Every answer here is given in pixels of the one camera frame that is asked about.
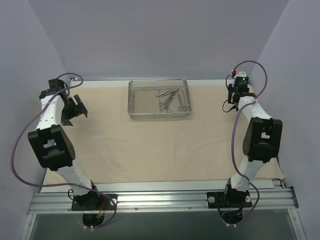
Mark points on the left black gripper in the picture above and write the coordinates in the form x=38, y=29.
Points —
x=75, y=108

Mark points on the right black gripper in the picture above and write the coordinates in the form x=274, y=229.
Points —
x=231, y=97

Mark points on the steel scissors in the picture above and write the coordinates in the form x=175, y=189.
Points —
x=164, y=106
x=182, y=107

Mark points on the beige surgical wrap cloth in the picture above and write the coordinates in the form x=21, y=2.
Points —
x=110, y=147

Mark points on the wire mesh instrument tray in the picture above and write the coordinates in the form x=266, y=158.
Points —
x=143, y=104

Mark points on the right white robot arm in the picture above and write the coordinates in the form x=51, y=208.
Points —
x=261, y=141

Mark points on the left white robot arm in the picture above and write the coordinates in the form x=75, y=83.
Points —
x=53, y=148

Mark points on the steel tweezers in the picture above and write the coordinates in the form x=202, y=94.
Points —
x=166, y=93

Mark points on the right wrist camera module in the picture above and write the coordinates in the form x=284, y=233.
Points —
x=241, y=79

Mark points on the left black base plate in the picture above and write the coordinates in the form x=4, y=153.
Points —
x=93, y=201

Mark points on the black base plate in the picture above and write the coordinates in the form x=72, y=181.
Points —
x=93, y=201
x=221, y=200

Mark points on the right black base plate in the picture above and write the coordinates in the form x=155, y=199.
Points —
x=221, y=200

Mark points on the aluminium front rail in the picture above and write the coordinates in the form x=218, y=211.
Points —
x=158, y=202

